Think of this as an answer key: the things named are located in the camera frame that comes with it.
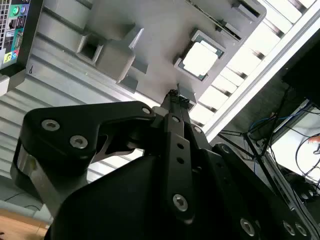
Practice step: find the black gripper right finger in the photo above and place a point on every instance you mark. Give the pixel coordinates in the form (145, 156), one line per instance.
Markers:
(250, 195)

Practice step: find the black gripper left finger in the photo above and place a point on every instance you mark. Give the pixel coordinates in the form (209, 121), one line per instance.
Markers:
(65, 125)

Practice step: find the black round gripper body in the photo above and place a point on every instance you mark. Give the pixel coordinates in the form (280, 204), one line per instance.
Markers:
(125, 200)

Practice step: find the CPU with silver lid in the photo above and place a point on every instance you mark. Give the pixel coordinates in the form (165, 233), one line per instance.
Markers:
(200, 58)

